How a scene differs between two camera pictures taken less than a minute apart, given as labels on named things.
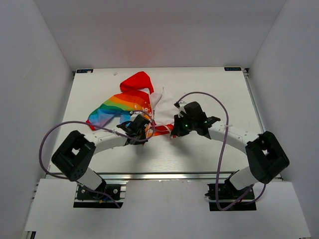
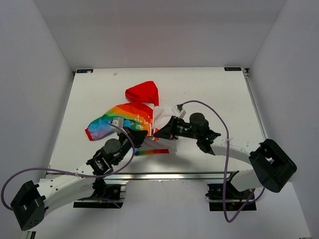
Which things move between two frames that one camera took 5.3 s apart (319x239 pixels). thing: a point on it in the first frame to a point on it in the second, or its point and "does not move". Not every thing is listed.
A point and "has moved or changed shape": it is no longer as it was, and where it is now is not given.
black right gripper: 177,130 to 167,132
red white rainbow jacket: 136,95 has moved or changed shape
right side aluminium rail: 255,105 does not move
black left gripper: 137,143 to 138,137
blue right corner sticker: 238,68 does not move
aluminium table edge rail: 166,176 does not move
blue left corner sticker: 84,70 does not move
